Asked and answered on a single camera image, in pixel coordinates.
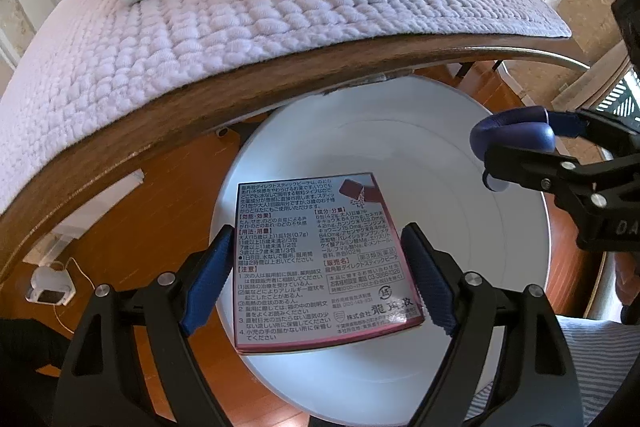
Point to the white plastic bar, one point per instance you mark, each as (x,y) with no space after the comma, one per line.
(95,207)

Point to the striped blue white cloth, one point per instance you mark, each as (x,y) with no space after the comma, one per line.
(600,357)

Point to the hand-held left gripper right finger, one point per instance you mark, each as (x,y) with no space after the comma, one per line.
(425,277)

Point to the lavender knitted mat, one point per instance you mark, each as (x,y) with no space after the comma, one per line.
(250,37)

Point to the pink white medicine box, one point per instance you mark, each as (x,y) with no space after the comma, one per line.
(310,267)

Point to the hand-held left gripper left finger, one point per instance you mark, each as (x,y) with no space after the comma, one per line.
(210,277)

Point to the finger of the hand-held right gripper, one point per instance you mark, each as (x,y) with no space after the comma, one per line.
(590,127)
(525,167)

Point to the dark slatted basket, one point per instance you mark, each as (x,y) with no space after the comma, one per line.
(620,99)

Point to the dark blue tube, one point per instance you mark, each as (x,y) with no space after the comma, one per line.
(515,127)

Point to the white round bin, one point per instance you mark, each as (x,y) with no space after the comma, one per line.
(400,147)

